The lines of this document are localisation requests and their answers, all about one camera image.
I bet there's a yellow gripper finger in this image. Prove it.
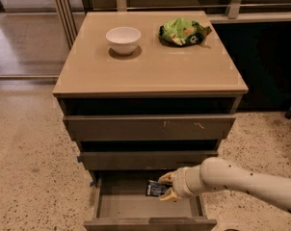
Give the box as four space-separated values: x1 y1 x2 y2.
159 188 181 202
158 171 174 185

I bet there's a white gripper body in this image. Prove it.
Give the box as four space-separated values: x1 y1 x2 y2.
172 167 200 199

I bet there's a blueberry rxbar dark wrapper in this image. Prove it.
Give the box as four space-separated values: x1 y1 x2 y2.
145 180 169 197

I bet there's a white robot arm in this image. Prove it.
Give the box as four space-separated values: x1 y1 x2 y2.
158 157 291 214

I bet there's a middle grey drawer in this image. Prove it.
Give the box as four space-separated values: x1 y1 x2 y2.
78 151 218 170

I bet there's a bottom open grey drawer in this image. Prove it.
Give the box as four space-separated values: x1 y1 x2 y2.
84 170 217 231

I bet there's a top grey drawer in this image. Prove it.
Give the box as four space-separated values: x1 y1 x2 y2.
63 115 235 141

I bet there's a grey drawer cabinet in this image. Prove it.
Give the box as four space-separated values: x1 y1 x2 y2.
52 11 250 231

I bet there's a white ceramic bowl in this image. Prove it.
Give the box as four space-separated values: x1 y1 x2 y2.
106 27 142 55

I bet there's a green chip bag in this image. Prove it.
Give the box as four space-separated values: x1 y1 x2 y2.
158 18 212 47

